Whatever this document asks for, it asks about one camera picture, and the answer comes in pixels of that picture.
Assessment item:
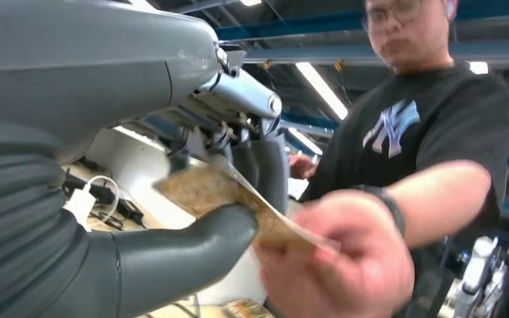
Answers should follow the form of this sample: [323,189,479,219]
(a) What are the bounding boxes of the black wristwatch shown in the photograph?
[351,184,407,238]

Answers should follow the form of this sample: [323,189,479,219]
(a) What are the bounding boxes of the standing person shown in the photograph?
[298,0,509,318]

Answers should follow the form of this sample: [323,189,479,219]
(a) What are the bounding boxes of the stack of patterned cards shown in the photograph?
[223,299,276,318]

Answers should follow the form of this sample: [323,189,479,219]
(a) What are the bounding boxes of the patterned ID card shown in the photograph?
[152,154,342,258]

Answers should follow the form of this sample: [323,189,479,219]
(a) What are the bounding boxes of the black power adapter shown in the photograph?
[116,198,146,228]

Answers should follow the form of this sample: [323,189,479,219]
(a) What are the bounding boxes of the white charger plug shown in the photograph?
[62,175,120,231]

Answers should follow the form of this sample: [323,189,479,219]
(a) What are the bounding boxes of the white and black machine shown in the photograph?
[453,184,509,318]

